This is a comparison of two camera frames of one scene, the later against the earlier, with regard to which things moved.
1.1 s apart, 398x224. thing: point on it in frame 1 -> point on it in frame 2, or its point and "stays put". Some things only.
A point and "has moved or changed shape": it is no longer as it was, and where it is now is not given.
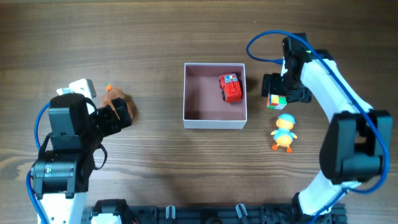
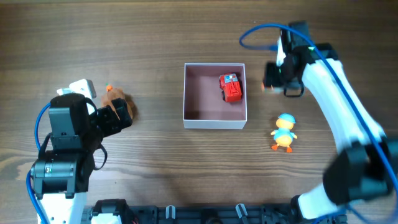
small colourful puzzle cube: [277, 101] has moved or changed shape
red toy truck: [231, 89] stays put
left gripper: [112, 121] stays put
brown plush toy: [114, 93] stays put
